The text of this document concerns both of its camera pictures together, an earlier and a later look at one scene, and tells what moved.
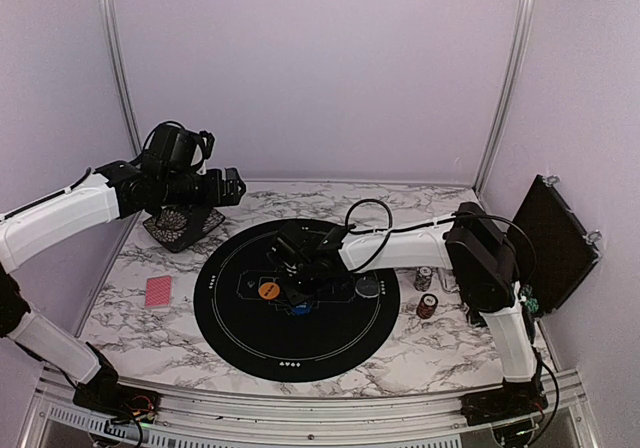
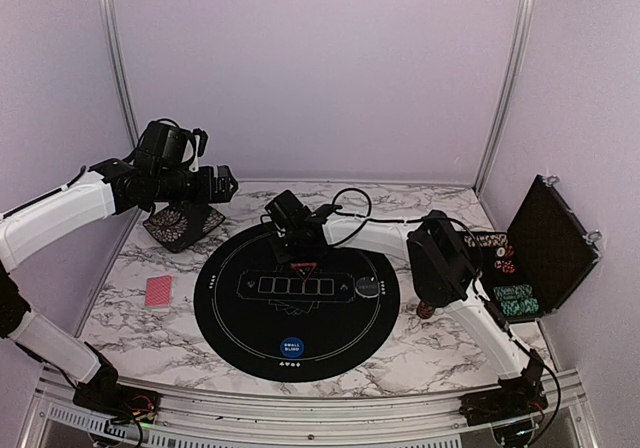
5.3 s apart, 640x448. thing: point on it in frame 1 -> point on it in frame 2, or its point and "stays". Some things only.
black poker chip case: [553, 250] stays
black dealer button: [367, 287] stays
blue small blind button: [302, 310] -> [292, 347]
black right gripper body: [304, 289] -> [294, 250]
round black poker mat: [350, 322] stays
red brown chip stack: [426, 305] stays
